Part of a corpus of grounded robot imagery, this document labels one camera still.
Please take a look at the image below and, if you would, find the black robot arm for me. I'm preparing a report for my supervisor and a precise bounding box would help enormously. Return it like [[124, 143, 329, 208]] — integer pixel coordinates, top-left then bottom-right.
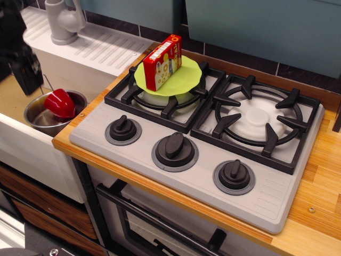
[[1, 1, 44, 95]]

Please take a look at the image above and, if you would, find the upper wooden drawer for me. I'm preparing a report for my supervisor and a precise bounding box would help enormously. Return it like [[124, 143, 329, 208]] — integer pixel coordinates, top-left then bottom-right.
[[1, 163, 91, 226]]

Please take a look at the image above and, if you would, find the white burner disc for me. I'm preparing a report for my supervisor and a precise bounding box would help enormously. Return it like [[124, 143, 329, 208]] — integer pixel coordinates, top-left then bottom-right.
[[226, 97, 287, 141], [135, 91, 196, 110]]

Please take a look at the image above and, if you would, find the wooden drawer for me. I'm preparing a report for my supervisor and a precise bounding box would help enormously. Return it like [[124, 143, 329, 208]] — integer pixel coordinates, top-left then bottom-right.
[[1, 163, 91, 226], [12, 199, 107, 256]]

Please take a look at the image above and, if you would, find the red toy bell pepper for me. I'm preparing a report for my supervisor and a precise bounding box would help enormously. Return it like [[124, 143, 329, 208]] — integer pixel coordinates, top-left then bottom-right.
[[44, 89, 76, 119]]

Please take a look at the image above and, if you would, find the lime green plate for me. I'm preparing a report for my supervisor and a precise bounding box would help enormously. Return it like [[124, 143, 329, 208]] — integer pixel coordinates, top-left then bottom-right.
[[134, 55, 202, 97]]

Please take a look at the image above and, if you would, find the red cereal box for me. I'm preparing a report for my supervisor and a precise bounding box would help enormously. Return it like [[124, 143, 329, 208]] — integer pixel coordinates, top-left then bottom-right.
[[143, 34, 182, 91]]

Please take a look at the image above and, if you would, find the lower wooden drawer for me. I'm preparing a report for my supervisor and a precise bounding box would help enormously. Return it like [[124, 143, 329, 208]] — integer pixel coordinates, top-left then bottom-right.
[[12, 199, 107, 256]]

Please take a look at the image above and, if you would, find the black middle stove knob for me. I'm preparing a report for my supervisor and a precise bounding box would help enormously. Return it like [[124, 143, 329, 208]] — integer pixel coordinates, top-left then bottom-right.
[[151, 132, 199, 172]]

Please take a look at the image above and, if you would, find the white right burner disc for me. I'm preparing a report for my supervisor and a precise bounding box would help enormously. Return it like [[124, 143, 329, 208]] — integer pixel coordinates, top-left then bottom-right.
[[226, 97, 287, 141]]

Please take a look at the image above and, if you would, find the black right stove knob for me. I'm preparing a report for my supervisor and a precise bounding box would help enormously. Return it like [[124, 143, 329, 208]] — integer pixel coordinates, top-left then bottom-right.
[[213, 159, 256, 196]]

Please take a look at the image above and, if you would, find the black left burner grate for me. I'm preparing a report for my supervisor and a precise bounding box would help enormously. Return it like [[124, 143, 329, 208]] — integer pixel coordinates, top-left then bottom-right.
[[104, 62, 226, 133]]

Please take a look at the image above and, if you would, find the white left burner disc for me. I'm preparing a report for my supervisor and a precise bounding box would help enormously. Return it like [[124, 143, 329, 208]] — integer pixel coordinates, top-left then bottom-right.
[[135, 91, 196, 110]]

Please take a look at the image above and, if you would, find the grey toy stove top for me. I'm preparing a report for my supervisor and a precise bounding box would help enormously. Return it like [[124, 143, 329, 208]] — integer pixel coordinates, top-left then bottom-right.
[[69, 68, 326, 235]]

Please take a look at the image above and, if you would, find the black burner grate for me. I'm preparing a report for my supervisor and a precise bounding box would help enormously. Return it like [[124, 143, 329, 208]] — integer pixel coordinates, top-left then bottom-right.
[[104, 62, 226, 133], [191, 75, 324, 175]]

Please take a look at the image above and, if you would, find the black left stove knob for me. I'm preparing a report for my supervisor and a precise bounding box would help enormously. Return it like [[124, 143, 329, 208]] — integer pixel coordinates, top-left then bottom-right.
[[105, 115, 142, 146]]

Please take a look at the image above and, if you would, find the oven door with black handle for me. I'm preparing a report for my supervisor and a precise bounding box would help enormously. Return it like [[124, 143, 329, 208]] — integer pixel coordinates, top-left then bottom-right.
[[95, 180, 274, 255]]

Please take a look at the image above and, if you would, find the black right burner grate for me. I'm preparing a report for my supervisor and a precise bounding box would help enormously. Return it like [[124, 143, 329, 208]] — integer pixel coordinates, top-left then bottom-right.
[[191, 75, 324, 175]]

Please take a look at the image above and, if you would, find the stainless steel pot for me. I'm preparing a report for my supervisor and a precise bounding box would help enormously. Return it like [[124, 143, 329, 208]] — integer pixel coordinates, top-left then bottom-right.
[[24, 90, 87, 137]]

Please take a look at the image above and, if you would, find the black stove knob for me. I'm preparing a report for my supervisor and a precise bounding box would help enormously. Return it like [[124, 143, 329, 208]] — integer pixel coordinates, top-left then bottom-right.
[[151, 132, 199, 172], [105, 115, 142, 146], [213, 159, 256, 196]]

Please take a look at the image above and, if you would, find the grey toy faucet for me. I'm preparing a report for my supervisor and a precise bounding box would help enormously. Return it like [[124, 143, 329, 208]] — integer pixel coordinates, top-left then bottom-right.
[[45, 0, 86, 45]]

